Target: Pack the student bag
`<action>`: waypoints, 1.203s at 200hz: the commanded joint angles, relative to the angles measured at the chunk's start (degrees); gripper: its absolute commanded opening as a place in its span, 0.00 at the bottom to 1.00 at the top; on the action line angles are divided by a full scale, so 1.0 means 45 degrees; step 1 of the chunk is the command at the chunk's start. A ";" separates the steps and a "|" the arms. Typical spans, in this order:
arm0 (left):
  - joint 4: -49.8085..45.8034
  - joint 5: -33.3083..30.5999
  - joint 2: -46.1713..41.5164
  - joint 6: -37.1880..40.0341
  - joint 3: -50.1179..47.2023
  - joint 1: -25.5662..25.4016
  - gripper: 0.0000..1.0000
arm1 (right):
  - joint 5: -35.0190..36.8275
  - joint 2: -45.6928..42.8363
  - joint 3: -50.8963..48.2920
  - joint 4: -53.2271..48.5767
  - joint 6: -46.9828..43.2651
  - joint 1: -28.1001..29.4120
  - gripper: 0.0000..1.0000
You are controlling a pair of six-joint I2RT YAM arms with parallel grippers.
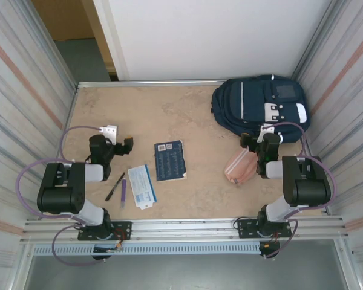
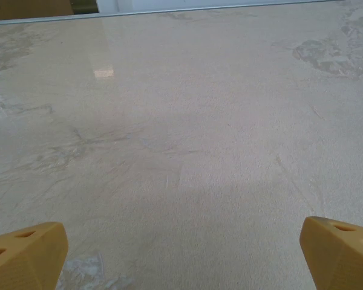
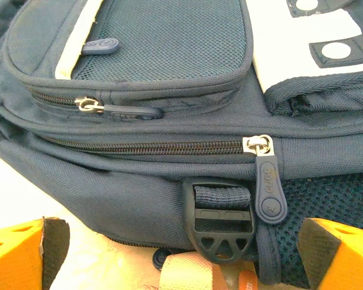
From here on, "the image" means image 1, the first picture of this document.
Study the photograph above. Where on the pink striped pencil case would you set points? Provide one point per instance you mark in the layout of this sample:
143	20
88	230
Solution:
240	169

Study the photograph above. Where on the navy blue backpack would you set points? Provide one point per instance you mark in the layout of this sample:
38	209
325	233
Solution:
254	102

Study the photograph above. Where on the blue paperback book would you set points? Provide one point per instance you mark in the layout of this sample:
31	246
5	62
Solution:
170	161

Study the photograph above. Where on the white blue card package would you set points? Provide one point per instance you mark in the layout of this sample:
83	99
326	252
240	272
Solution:
142	187

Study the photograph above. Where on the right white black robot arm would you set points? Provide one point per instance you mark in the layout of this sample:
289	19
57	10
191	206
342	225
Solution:
308	187

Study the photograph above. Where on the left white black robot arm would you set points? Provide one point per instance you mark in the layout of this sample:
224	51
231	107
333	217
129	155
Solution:
60	193

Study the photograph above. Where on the black pen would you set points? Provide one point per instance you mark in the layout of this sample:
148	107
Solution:
115	187

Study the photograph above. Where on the purple pen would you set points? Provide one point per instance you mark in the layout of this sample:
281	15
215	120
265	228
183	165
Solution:
123	191

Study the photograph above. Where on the aluminium table edge bar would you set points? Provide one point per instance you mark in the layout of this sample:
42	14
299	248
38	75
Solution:
154	83

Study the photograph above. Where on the brown wooden board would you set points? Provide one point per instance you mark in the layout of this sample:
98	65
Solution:
66	18

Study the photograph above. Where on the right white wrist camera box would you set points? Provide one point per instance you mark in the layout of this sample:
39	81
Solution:
267	128

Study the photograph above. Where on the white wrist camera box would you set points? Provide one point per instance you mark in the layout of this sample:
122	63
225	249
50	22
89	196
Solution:
109	132
267	128

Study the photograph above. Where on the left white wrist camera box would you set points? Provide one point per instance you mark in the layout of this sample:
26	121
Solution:
109	132

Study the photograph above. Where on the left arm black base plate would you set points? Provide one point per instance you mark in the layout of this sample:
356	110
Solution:
124	226

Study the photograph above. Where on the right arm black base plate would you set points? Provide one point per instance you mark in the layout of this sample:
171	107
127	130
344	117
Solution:
245	226

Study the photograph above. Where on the aluminium mounting rail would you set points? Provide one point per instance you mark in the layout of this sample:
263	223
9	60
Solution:
184	229

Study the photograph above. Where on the aluminium frame post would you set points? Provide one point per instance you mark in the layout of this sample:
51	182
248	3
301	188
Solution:
50	45
316	45

